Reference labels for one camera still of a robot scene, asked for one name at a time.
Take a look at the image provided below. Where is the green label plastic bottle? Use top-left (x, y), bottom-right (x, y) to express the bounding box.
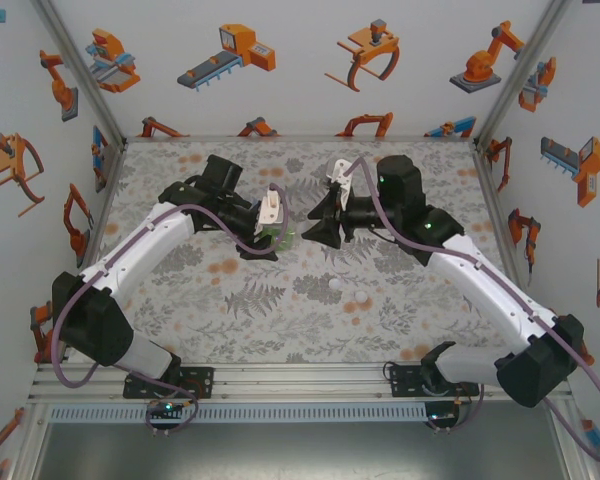
top-left (259, 224), bottom-right (297, 251)

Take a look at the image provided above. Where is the grey metal panel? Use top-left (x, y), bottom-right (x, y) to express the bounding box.
top-left (34, 422), bottom-right (566, 480)

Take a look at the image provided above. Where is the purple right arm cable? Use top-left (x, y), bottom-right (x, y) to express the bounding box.
top-left (344, 157), bottom-right (600, 464)

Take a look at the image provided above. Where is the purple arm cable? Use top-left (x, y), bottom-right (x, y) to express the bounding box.
top-left (51, 182), bottom-right (204, 437)
top-left (344, 157), bottom-right (600, 464)

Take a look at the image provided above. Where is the thin aluminium frame rail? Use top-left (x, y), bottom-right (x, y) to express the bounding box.
top-left (123, 133), bottom-right (477, 145)

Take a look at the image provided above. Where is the aluminium table side rail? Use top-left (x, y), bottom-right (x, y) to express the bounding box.
top-left (77, 139), bottom-right (129, 274)
top-left (472, 142), bottom-right (549, 361)

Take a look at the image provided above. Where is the wide aluminium frame rail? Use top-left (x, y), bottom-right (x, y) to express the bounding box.
top-left (32, 362), bottom-right (574, 404)

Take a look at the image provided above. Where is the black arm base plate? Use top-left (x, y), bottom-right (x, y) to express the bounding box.
top-left (389, 363), bottom-right (481, 399)
top-left (123, 367), bottom-right (215, 400)

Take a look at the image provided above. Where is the slotted grey cable duct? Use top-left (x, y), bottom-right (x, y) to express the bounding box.
top-left (47, 403), bottom-right (429, 424)

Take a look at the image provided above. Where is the aluminium frame post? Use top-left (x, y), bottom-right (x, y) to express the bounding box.
top-left (473, 0), bottom-right (579, 147)
top-left (29, 0), bottom-right (129, 146)

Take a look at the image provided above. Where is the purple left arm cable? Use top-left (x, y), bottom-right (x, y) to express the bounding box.
top-left (51, 182), bottom-right (204, 437)

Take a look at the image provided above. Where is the aluminium frame leg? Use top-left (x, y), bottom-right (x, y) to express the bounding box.
top-left (549, 399), bottom-right (600, 480)
top-left (7, 399), bottom-right (51, 480)

